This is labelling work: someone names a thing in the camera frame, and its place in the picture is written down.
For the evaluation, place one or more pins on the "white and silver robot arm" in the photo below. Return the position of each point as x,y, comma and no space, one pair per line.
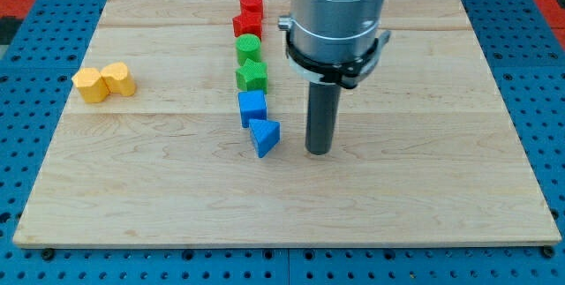
334,42

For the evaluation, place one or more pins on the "yellow heart block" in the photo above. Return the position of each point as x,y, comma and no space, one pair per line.
119,79

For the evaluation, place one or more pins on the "blue triangle block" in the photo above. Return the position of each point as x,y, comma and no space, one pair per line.
265,134

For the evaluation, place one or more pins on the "blue cube block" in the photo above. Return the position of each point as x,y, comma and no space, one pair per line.
252,105

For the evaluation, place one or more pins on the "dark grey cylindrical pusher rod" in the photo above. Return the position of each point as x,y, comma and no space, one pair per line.
323,101

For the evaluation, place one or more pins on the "green star block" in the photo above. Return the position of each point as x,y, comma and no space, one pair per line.
252,76

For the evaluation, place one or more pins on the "green cylinder block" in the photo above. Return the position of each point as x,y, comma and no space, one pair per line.
248,47

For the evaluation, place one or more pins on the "red star block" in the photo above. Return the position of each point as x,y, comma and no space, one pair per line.
247,23

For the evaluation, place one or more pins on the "red cylinder block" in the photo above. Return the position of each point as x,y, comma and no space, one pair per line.
254,7

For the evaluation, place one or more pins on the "light wooden board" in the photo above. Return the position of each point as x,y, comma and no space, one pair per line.
424,152

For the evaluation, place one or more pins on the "yellow hexagon block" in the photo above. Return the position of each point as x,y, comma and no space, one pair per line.
90,84

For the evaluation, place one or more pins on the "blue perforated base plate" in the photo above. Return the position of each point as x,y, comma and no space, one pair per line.
521,46

